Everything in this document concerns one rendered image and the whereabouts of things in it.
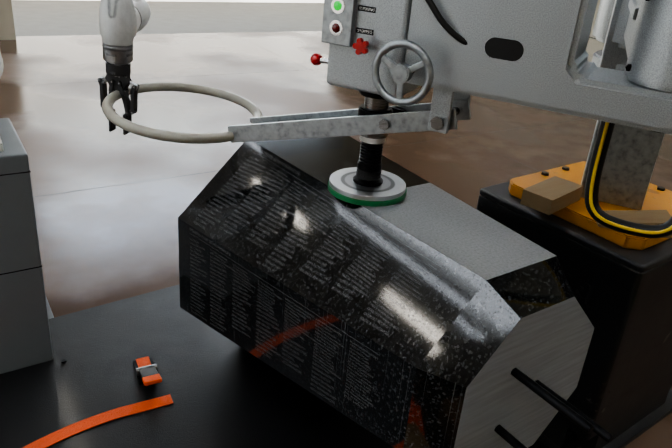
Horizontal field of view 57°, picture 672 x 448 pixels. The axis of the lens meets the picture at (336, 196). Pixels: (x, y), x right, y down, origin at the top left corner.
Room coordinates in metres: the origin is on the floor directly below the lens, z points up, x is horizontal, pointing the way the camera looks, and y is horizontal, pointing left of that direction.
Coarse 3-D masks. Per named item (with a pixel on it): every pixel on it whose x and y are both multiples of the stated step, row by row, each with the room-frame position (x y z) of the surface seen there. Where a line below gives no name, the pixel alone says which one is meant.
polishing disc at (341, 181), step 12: (348, 168) 1.68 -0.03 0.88; (336, 180) 1.58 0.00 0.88; (348, 180) 1.59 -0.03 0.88; (384, 180) 1.61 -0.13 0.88; (396, 180) 1.62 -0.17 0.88; (348, 192) 1.51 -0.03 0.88; (360, 192) 1.51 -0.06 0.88; (372, 192) 1.52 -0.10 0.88; (384, 192) 1.53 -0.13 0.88; (396, 192) 1.54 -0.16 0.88
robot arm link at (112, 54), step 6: (108, 48) 1.88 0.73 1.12; (114, 48) 1.88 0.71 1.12; (120, 48) 1.88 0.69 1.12; (126, 48) 1.89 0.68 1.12; (132, 48) 1.92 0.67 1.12; (108, 54) 1.88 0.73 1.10; (114, 54) 1.88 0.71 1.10; (120, 54) 1.88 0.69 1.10; (126, 54) 1.90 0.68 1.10; (132, 54) 1.93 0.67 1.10; (108, 60) 1.88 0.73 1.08; (114, 60) 1.88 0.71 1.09; (120, 60) 1.88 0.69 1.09; (126, 60) 1.90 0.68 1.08; (132, 60) 1.93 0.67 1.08
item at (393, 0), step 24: (360, 0) 1.51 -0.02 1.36; (384, 0) 1.48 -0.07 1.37; (408, 0) 1.46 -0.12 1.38; (360, 24) 1.51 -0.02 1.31; (384, 24) 1.48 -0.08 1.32; (408, 24) 1.46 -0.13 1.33; (336, 48) 1.53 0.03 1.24; (336, 72) 1.53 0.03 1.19; (360, 72) 1.50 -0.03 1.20; (384, 72) 1.47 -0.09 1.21
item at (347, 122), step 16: (320, 112) 1.73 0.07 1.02; (336, 112) 1.70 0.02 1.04; (352, 112) 1.68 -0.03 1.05; (400, 112) 1.51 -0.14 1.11; (416, 112) 1.48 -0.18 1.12; (464, 112) 1.54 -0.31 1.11; (240, 128) 1.71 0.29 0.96; (256, 128) 1.69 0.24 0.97; (272, 128) 1.67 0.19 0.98; (288, 128) 1.64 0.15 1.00; (304, 128) 1.62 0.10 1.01; (320, 128) 1.60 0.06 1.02; (336, 128) 1.58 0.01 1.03; (352, 128) 1.56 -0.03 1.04; (368, 128) 1.54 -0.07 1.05; (384, 128) 1.51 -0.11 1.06; (400, 128) 1.50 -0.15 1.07; (416, 128) 1.48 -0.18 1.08
